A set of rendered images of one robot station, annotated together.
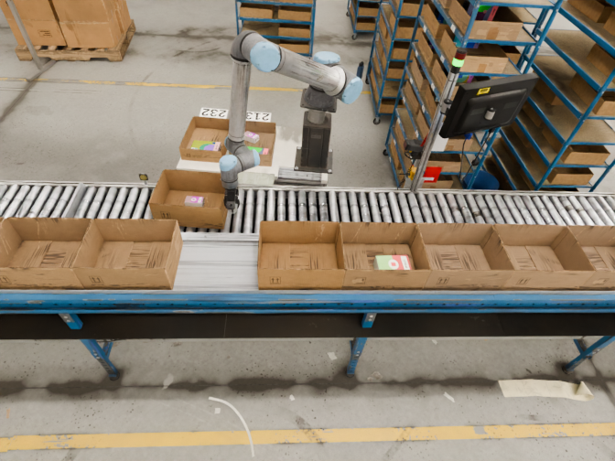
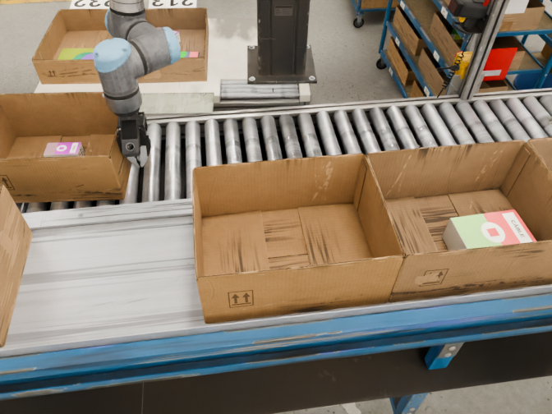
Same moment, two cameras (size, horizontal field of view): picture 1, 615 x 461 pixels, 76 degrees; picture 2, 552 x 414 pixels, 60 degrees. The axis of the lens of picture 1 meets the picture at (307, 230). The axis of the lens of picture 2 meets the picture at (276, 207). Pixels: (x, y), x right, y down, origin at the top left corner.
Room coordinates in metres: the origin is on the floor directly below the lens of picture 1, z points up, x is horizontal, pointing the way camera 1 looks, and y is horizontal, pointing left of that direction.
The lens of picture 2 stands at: (0.53, 0.08, 1.78)
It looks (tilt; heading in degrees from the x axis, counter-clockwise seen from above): 48 degrees down; 357
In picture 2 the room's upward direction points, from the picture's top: 1 degrees clockwise
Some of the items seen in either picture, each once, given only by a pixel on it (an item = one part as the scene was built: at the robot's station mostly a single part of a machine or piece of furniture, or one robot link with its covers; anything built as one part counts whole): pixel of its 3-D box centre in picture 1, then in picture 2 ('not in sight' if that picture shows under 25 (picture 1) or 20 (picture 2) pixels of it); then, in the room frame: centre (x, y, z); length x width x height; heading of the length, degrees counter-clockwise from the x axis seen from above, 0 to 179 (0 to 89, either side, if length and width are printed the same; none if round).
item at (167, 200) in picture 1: (193, 198); (58, 145); (1.62, 0.68, 0.83); 0.39 x 0.29 x 0.17; 91
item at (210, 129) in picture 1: (207, 138); (87, 44); (2.25, 0.75, 0.80); 0.38 x 0.28 x 0.10; 1
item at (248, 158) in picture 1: (246, 159); (153, 48); (1.67, 0.36, 1.12); 0.12 x 0.12 x 0.09; 40
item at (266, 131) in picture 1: (253, 142); (171, 43); (2.26, 0.43, 0.80); 0.38 x 0.28 x 0.10; 2
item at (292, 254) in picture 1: (299, 255); (288, 233); (1.17, 0.02, 0.96); 0.39 x 0.29 x 0.17; 96
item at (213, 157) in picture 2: (270, 219); (214, 173); (1.61, 0.23, 0.72); 0.52 x 0.05 x 0.05; 6
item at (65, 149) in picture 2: (194, 202); (64, 154); (1.65, 0.68, 0.78); 0.10 x 0.06 x 0.05; 91
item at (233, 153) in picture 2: (281, 219); (236, 171); (1.62, 0.16, 0.72); 0.52 x 0.05 x 0.05; 6
